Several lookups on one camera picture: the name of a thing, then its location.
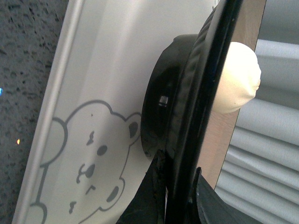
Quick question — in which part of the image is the white steamed bun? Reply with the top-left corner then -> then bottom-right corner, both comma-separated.
212,42 -> 261,114

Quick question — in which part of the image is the grey pleated curtain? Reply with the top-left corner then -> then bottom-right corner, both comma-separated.
214,38 -> 299,224

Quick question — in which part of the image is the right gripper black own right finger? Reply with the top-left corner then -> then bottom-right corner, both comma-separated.
186,167 -> 236,224

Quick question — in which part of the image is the beige plate with black rim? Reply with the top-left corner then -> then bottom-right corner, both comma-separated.
141,0 -> 266,224

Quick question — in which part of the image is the white bear print tray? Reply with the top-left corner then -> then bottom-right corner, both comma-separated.
13,0 -> 218,224

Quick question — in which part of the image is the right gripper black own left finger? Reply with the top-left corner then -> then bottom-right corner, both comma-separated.
117,150 -> 166,224

